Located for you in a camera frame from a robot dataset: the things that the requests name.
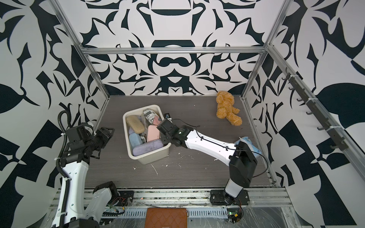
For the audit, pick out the tan fabric case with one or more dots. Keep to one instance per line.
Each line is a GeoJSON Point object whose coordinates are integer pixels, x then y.
{"type": "Point", "coordinates": [134, 122]}

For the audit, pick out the grey wall hook rail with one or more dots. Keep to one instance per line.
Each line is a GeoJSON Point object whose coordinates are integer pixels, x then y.
{"type": "Point", "coordinates": [319, 111]}

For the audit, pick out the light blue case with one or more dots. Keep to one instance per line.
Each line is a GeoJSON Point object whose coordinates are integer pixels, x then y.
{"type": "Point", "coordinates": [135, 140]}

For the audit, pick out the cream plastic storage box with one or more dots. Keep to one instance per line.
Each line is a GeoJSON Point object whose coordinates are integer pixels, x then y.
{"type": "Point", "coordinates": [151, 156]}

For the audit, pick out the brown quilted wallet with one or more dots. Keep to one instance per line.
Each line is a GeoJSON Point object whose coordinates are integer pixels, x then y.
{"type": "Point", "coordinates": [166, 218]}

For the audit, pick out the newspaper print case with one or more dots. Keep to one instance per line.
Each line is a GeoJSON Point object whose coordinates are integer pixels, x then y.
{"type": "Point", "coordinates": [152, 117]}

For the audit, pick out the blue tissue pack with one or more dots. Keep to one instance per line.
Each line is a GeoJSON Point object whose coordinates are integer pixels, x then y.
{"type": "Point", "coordinates": [244, 143]}

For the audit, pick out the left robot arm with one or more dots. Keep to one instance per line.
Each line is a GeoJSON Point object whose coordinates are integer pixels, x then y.
{"type": "Point", "coordinates": [71, 212]}

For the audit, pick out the purple case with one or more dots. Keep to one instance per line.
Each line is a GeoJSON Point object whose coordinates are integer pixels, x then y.
{"type": "Point", "coordinates": [147, 147]}

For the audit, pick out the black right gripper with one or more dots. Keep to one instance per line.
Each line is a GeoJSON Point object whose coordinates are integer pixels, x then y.
{"type": "Point", "coordinates": [162, 136]}

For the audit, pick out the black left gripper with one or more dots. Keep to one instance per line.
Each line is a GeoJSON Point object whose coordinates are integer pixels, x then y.
{"type": "Point", "coordinates": [104, 134]}

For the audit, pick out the tan teddy bear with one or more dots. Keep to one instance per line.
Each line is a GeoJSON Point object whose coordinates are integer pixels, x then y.
{"type": "Point", "coordinates": [225, 108]}

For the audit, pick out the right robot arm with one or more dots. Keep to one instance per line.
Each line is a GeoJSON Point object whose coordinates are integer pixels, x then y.
{"type": "Point", "coordinates": [238, 157]}

